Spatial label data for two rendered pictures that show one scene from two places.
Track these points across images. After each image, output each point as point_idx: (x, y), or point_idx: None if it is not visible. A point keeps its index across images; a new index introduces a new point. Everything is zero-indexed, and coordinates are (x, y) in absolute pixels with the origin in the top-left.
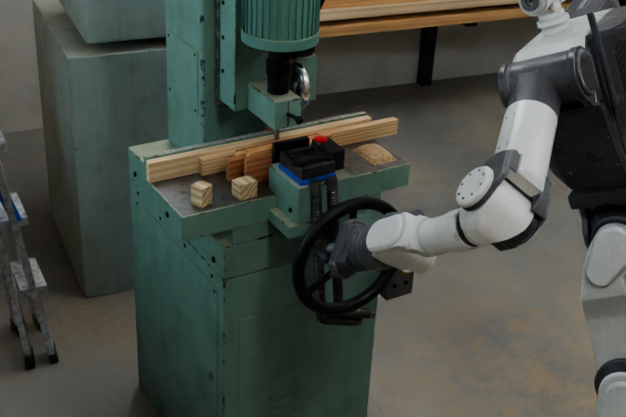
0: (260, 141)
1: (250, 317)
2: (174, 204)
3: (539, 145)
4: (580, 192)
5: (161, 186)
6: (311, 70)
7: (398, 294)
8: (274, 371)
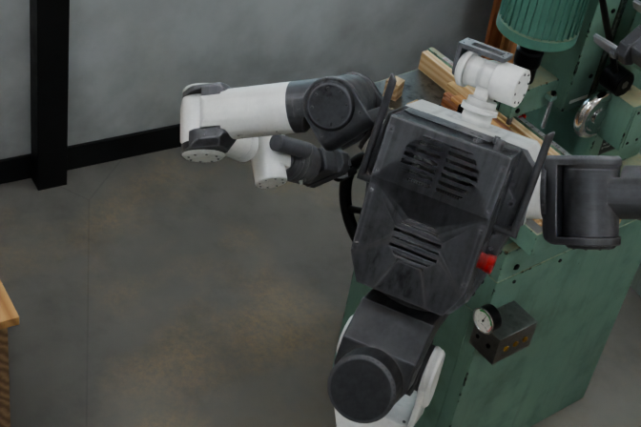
0: (500, 113)
1: None
2: (384, 81)
3: (234, 102)
4: None
5: (414, 74)
6: (623, 116)
7: (479, 350)
8: None
